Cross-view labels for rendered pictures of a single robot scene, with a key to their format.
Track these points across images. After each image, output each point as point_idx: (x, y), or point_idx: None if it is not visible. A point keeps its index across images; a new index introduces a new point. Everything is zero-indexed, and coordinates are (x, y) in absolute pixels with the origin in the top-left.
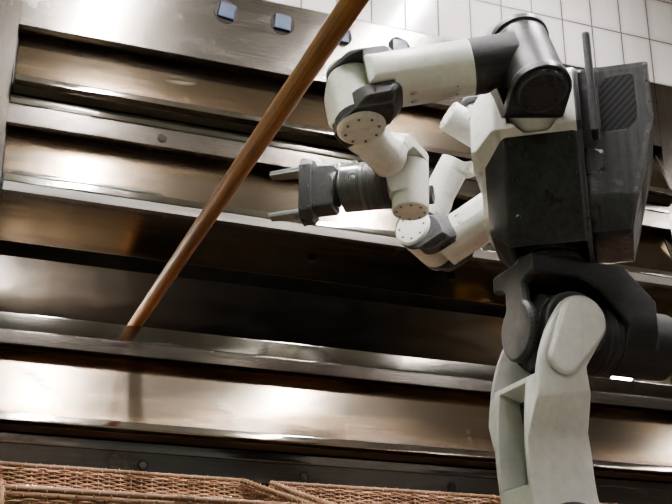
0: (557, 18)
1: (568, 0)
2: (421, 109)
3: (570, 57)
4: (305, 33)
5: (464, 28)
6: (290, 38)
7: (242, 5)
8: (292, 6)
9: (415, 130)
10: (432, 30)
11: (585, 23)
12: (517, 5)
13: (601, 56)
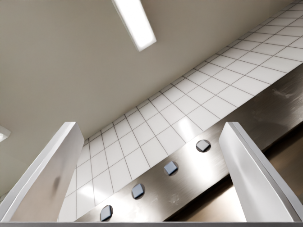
0: (227, 86)
1: (224, 78)
2: (211, 193)
3: (252, 92)
4: (120, 208)
5: (194, 128)
6: (112, 220)
7: (84, 221)
8: (109, 197)
9: (220, 220)
10: (181, 143)
11: (241, 77)
12: (207, 98)
13: (264, 78)
